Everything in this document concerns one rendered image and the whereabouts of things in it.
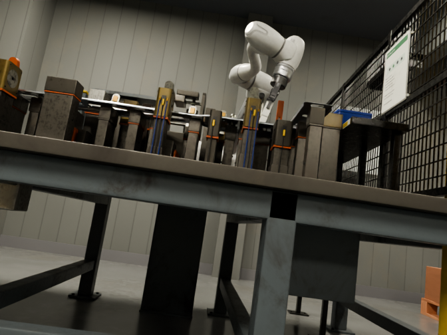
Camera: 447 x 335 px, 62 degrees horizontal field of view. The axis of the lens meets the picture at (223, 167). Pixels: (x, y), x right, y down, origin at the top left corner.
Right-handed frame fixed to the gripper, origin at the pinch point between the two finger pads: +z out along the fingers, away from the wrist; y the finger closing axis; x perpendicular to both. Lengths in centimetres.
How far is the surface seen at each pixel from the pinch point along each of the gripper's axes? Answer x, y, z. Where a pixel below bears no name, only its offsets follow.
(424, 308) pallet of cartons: 210, -206, 46
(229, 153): -7.6, 2.5, 21.7
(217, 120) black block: -16.1, 20.9, 14.8
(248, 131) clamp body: -3.0, 25.7, 15.1
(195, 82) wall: -96, -266, -93
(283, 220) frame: 16, 63, 44
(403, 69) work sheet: 45, 17, -37
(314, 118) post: 16.2, 40.4, 6.1
